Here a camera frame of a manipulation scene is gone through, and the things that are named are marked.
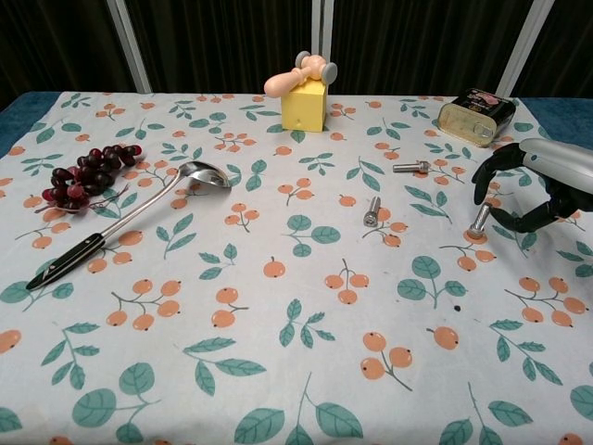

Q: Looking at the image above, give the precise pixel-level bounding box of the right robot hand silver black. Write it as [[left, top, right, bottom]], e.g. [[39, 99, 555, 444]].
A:
[[471, 137, 593, 233]]

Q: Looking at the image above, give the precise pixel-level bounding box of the silver bolt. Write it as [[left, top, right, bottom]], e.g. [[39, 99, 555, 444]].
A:
[[362, 196, 382, 228], [392, 159, 432, 176], [467, 202, 492, 241]]

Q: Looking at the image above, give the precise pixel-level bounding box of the black gold food tin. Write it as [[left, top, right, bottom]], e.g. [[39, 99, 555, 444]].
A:
[[437, 87, 520, 148]]

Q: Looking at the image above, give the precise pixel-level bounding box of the black curtain partition panel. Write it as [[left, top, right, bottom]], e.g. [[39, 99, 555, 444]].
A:
[[507, 0, 593, 101], [115, 0, 323, 94], [0, 0, 143, 112], [322, 0, 541, 98]]

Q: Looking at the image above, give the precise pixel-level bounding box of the yellow block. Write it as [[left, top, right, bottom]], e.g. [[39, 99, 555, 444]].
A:
[[281, 79, 329, 134]]

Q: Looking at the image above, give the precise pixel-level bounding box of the peach toy hammer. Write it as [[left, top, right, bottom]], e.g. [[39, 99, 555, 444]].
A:
[[263, 50, 339, 98]]

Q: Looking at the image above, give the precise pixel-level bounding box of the floral print tablecloth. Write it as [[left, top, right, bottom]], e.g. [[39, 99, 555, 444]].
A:
[[0, 91, 593, 445]]

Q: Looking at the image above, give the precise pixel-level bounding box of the dark red grape bunch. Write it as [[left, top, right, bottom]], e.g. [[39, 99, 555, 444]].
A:
[[41, 144, 143, 214]]

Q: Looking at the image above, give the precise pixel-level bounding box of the steel ladle black handle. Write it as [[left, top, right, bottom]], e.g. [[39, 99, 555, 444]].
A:
[[25, 159, 233, 292]]

